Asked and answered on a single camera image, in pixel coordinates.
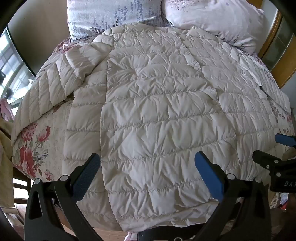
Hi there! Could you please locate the large window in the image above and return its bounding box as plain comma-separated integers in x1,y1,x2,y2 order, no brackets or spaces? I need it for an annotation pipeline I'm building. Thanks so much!
0,25,35,109

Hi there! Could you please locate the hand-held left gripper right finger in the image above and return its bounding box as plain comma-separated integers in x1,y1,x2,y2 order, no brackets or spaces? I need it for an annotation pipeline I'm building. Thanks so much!
194,151,272,241

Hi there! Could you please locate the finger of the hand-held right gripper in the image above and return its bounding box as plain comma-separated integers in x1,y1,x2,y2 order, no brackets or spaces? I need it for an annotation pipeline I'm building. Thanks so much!
252,150,296,174
275,134,296,147

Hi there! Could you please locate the yellow cloth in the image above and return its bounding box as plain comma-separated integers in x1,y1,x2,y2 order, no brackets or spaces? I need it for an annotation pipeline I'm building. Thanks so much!
0,118,15,208

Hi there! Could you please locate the floral bedspread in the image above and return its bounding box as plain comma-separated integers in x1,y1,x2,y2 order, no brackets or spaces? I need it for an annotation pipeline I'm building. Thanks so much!
11,37,296,241

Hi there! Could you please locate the wooden chair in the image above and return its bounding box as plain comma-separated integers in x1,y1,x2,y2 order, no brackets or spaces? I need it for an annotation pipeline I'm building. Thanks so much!
13,167,32,210

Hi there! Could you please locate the blue floral pillow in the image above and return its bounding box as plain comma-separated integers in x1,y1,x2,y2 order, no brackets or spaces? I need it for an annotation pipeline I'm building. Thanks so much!
67,0,171,42

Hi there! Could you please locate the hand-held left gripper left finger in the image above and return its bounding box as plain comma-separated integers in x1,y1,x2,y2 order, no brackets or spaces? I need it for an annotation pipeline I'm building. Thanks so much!
24,152,102,241

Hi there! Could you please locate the pink floral cloth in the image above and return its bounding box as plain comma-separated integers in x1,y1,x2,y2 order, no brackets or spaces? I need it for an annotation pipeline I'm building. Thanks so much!
0,98,15,122

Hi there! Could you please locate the white quilted down jacket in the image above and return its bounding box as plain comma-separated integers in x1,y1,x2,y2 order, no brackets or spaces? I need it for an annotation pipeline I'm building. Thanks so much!
11,23,292,233

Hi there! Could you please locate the purple floral pillow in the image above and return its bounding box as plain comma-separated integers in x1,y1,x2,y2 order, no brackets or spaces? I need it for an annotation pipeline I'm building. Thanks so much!
162,0,265,55

